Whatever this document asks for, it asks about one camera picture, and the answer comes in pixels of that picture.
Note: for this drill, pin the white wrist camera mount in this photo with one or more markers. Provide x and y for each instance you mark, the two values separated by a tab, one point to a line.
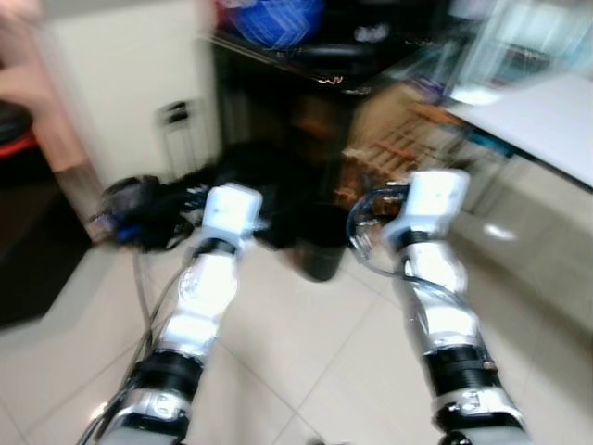
232	211
435	199

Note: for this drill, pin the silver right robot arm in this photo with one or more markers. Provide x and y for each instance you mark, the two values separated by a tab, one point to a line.
440	306

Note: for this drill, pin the white table with black legs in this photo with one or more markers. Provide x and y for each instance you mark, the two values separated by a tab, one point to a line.
547	120

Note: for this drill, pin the black glossy table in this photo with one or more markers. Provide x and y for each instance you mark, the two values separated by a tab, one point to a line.
278	102

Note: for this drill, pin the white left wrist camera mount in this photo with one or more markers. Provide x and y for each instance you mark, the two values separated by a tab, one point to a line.
232	211

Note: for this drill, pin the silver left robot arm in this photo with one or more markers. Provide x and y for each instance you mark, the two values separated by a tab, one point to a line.
199	297

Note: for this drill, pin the black backpack with grey mesh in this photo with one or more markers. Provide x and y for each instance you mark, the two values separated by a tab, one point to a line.
139	209

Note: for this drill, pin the black round rubbish bin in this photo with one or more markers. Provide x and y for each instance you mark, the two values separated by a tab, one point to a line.
320	255

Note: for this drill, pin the wooden slatted rack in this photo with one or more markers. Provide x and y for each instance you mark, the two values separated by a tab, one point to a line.
398	148

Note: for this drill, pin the black seat with red trim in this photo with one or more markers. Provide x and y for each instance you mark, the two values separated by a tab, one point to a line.
14	130

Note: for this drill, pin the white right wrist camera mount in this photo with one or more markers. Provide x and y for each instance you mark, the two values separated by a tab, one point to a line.
435	199

